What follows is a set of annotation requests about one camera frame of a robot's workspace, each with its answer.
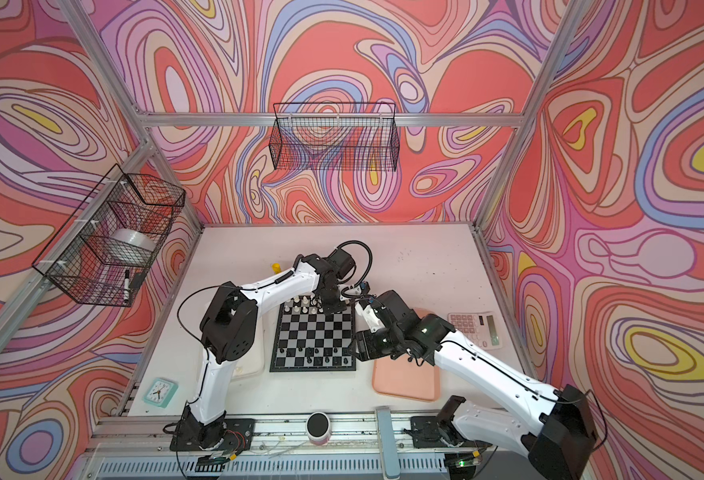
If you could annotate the white plastic tray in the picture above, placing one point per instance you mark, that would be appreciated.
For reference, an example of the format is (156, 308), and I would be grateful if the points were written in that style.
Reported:
(252, 363)

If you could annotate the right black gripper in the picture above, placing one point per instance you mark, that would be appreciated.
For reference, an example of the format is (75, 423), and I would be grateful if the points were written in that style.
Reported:
(366, 347)

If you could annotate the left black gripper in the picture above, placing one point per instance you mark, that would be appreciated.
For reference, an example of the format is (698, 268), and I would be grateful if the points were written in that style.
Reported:
(339, 309)

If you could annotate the black wire basket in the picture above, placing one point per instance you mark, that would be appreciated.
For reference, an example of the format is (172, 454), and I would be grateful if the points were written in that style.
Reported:
(89, 268)
(335, 136)

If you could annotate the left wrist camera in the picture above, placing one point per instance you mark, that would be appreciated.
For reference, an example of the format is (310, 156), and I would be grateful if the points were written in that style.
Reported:
(362, 290)

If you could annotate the pink plastic tray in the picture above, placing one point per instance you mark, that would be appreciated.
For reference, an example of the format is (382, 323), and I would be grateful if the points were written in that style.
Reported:
(405, 379)

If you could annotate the black marker pen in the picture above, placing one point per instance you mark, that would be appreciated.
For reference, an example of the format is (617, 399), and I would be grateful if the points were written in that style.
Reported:
(126, 286)

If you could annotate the pink white calculator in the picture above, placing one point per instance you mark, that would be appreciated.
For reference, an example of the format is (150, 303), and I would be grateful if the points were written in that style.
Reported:
(479, 328)

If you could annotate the black pink round speaker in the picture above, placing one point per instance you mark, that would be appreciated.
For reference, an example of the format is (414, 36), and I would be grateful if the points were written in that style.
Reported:
(318, 428)

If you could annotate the teal alarm clock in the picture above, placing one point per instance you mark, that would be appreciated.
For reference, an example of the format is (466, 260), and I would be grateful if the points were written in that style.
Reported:
(160, 392)

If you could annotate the black white chess board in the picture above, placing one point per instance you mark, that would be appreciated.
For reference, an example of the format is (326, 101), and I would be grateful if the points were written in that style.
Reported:
(309, 339)

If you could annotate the black wire basket left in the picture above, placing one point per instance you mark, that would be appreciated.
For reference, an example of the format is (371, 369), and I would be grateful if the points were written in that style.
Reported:
(89, 268)

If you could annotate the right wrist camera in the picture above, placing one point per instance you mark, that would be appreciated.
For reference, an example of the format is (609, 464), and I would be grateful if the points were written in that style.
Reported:
(366, 311)

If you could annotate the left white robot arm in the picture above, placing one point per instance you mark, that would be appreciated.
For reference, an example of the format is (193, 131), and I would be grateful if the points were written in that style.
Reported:
(228, 331)

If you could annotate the grey blue rail bracket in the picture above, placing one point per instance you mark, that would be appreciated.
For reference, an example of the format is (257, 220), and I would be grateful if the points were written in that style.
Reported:
(388, 449)

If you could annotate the black wire basket back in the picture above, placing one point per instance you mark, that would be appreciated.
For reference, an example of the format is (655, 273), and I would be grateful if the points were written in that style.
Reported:
(335, 136)

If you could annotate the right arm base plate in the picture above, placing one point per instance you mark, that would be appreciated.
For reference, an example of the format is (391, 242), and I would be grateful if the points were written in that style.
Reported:
(439, 431)

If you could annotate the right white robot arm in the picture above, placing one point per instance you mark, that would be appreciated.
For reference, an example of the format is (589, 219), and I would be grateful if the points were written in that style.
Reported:
(553, 428)

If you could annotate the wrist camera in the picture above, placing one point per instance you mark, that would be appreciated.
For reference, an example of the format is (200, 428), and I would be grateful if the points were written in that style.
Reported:
(362, 290)
(366, 311)

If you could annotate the clear tape roll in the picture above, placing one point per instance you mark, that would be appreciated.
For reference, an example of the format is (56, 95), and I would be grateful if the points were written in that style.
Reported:
(134, 238)

